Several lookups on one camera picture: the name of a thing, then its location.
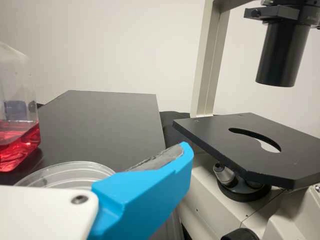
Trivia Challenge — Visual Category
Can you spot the petri dish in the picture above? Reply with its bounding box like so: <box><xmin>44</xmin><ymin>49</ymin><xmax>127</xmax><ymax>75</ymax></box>
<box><xmin>13</xmin><ymin>160</ymin><xmax>117</xmax><ymax>191</ymax></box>

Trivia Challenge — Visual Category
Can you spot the black tray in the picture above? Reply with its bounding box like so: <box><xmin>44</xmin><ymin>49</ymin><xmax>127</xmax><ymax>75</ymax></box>
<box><xmin>36</xmin><ymin>89</ymin><xmax>168</xmax><ymax>169</ymax></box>

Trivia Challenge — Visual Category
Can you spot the red liquid bottle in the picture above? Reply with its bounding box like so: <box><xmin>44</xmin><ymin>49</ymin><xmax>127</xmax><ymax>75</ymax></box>
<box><xmin>0</xmin><ymin>41</ymin><xmax>42</xmax><ymax>173</ymax></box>

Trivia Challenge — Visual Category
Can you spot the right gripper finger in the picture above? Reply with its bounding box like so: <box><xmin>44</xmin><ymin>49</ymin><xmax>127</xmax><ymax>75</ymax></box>
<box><xmin>86</xmin><ymin>141</ymin><xmax>194</xmax><ymax>240</ymax></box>

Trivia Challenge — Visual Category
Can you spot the cream microscope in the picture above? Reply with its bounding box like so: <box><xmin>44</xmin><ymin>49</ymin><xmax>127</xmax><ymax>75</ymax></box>
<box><xmin>171</xmin><ymin>0</ymin><xmax>320</xmax><ymax>240</ymax></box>

